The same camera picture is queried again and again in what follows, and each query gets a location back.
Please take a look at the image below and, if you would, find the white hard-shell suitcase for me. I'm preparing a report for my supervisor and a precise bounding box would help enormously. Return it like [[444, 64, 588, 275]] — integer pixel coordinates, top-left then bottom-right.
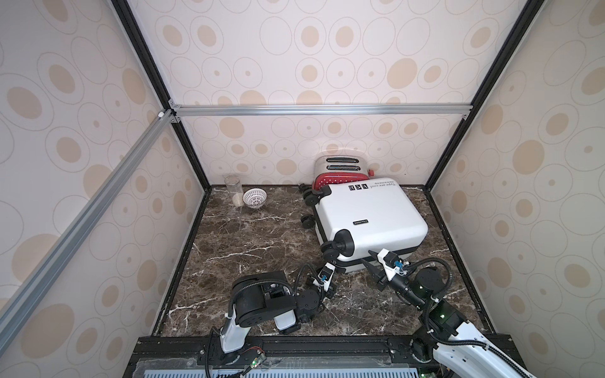
[[299, 178, 428, 272]]

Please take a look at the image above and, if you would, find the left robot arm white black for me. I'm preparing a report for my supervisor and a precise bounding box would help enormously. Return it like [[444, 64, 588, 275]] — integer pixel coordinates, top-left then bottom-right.
[[205, 263, 337, 377]]

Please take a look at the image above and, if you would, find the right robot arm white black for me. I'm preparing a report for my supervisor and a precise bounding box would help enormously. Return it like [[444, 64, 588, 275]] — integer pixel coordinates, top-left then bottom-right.
[[362, 249, 532, 377]]

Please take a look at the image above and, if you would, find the red and silver toaster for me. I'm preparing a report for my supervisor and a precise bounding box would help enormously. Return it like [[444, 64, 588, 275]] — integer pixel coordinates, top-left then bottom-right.
[[312, 155, 374, 191]]

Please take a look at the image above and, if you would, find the white perforated strainer bowl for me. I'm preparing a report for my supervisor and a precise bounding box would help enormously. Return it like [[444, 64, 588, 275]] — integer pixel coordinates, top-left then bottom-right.
[[243, 188, 267, 209]]

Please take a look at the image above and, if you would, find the clear glass jar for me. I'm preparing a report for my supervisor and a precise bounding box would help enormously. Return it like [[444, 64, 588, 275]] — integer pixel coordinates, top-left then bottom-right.
[[225, 174, 244, 208]]

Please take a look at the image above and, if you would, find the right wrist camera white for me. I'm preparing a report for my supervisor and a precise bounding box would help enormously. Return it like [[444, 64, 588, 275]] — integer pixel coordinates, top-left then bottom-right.
[[377, 249, 409, 281]]

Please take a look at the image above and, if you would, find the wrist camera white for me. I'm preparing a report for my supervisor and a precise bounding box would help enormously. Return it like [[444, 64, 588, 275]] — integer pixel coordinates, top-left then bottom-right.
[[377, 249, 409, 281], [313, 263, 336, 292]]

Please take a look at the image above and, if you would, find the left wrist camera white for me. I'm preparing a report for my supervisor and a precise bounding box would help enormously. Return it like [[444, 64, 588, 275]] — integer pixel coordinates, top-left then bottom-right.
[[313, 263, 336, 292]]

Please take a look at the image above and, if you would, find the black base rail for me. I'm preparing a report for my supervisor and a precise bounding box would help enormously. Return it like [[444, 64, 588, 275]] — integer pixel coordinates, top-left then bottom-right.
[[122, 333, 521, 378]]

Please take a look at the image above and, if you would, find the horizontal aluminium frame bar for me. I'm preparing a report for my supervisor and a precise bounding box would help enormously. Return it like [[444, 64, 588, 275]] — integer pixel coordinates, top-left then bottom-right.
[[173, 103, 473, 117]]

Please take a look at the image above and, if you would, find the diagonal aluminium frame bar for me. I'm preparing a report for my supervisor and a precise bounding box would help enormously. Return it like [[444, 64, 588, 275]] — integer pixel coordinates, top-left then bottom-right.
[[1, 109, 175, 354]]

